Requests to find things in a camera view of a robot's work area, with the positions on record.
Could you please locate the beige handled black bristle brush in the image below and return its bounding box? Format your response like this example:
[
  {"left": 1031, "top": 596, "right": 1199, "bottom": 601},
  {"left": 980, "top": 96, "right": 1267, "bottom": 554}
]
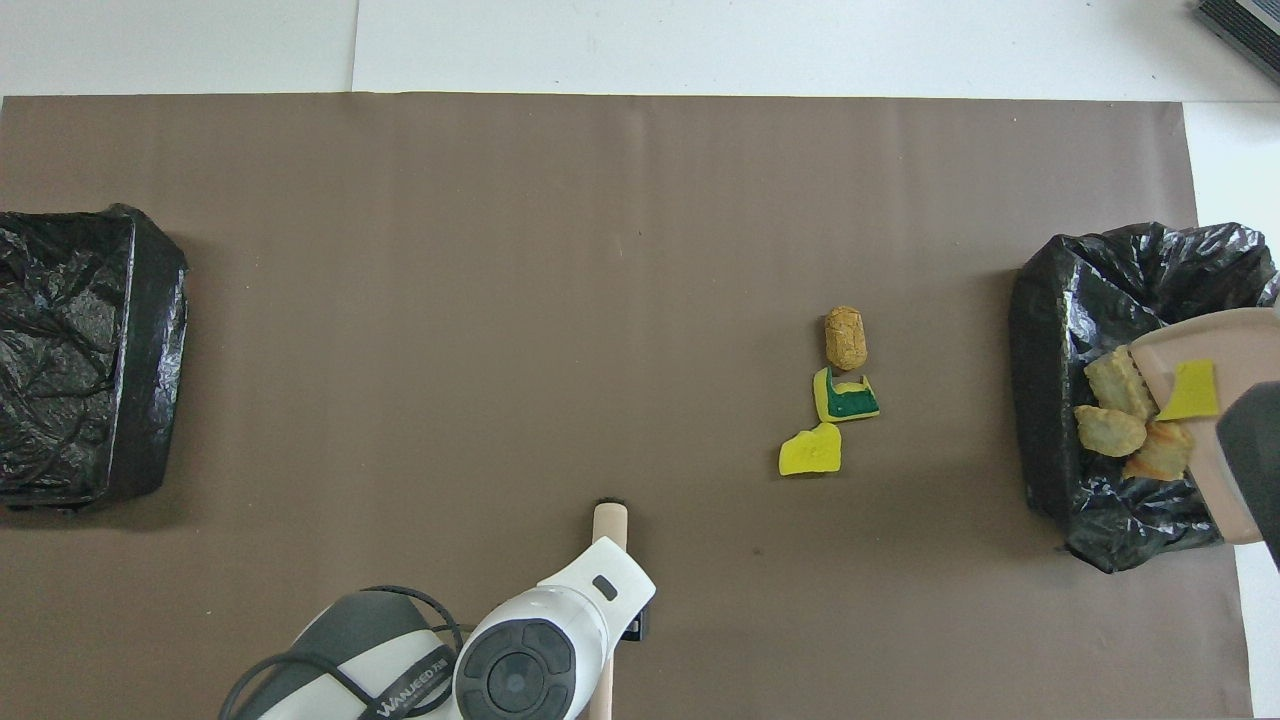
[{"left": 590, "top": 498, "right": 631, "bottom": 720}]

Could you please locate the plain yellow sponge chunk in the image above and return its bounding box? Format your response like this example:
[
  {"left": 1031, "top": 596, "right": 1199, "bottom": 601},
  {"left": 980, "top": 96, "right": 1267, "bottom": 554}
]
[{"left": 778, "top": 422, "right": 843, "bottom": 477}]

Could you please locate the green topped yellow sponge chunk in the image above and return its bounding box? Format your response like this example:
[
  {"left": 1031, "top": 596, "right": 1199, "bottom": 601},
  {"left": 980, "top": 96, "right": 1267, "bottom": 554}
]
[{"left": 812, "top": 366, "right": 882, "bottom": 424}]

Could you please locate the brown cork trash piece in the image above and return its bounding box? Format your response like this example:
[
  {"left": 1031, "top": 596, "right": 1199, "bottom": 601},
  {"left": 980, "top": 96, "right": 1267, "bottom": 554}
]
[{"left": 825, "top": 305, "right": 869, "bottom": 372}]

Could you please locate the small pale trash lump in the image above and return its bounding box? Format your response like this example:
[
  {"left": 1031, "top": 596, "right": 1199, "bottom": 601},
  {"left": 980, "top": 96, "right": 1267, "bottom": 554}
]
[{"left": 1074, "top": 404, "right": 1149, "bottom": 459}]

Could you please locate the large pale trash lump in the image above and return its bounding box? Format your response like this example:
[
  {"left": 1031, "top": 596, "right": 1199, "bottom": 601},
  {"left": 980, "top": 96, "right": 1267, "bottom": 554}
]
[{"left": 1084, "top": 347, "right": 1159, "bottom": 421}]

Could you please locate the orange white ridged trash piece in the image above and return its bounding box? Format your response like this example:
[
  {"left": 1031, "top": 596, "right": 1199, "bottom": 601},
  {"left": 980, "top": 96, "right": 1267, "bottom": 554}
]
[{"left": 1122, "top": 420, "right": 1196, "bottom": 483}]

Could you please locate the thin yellow sponge wedge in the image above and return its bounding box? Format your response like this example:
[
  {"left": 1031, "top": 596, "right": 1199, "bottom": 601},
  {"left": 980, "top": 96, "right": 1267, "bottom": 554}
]
[{"left": 1155, "top": 359, "right": 1222, "bottom": 422}]

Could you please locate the beige plastic dustpan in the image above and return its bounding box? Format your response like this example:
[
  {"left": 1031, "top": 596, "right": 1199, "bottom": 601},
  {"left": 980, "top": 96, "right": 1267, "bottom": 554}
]
[{"left": 1128, "top": 307, "right": 1280, "bottom": 546}]

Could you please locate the crumpled black bag lined bin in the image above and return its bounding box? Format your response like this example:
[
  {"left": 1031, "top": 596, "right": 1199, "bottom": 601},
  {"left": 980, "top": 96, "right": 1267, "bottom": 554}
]
[{"left": 1008, "top": 221, "right": 1280, "bottom": 574}]

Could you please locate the flat black bag lined bin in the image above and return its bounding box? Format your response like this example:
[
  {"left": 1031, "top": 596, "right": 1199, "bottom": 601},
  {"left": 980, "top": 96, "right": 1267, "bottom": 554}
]
[{"left": 0, "top": 203, "right": 190, "bottom": 514}]

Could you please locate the brown paper table mat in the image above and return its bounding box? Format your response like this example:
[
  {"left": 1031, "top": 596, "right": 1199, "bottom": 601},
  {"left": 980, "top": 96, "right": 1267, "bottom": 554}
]
[{"left": 0, "top": 93, "right": 1256, "bottom": 720}]

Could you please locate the dark grey ribbed device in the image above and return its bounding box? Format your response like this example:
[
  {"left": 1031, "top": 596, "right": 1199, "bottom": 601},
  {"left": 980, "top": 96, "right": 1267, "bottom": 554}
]
[{"left": 1193, "top": 0, "right": 1280, "bottom": 86}]

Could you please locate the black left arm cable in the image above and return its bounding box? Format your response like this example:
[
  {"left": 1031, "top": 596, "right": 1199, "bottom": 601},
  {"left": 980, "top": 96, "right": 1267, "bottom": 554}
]
[{"left": 218, "top": 585, "right": 471, "bottom": 720}]

